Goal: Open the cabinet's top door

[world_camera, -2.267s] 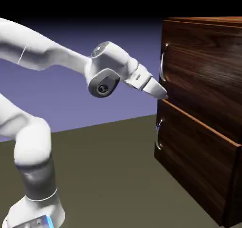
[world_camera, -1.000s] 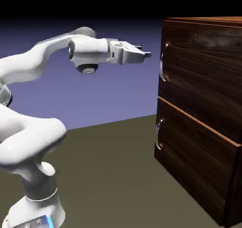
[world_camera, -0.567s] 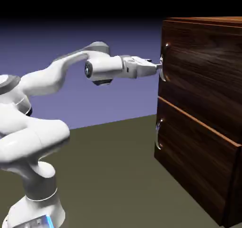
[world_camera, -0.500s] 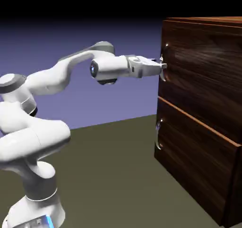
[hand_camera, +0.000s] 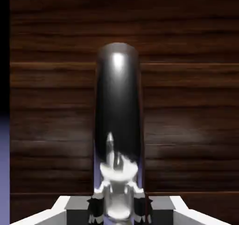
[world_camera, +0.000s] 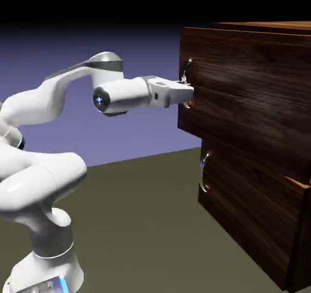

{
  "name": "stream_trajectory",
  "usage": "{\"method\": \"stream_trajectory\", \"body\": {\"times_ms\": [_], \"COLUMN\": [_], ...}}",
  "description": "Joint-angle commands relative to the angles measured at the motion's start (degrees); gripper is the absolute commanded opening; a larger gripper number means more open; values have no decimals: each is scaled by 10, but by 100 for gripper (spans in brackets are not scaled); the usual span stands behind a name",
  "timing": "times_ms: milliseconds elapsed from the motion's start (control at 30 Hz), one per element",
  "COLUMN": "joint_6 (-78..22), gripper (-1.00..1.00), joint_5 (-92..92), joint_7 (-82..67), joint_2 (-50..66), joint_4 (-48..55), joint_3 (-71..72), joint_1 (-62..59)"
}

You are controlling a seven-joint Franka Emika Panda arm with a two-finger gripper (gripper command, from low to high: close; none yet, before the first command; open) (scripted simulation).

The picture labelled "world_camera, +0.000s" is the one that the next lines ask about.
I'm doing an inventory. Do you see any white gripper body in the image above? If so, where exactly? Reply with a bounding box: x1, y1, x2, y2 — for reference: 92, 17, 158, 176
168, 79, 194, 108

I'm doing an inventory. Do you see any curved metal handle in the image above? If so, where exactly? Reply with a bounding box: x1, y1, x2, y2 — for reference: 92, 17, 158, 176
179, 58, 194, 109
199, 152, 211, 193

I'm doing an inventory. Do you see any dark wood drawer front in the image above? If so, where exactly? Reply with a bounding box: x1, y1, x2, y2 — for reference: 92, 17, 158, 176
177, 22, 311, 184
197, 137, 306, 291

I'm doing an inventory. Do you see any dark wood cabinet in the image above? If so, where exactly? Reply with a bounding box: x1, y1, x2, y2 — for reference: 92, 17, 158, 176
177, 21, 311, 293

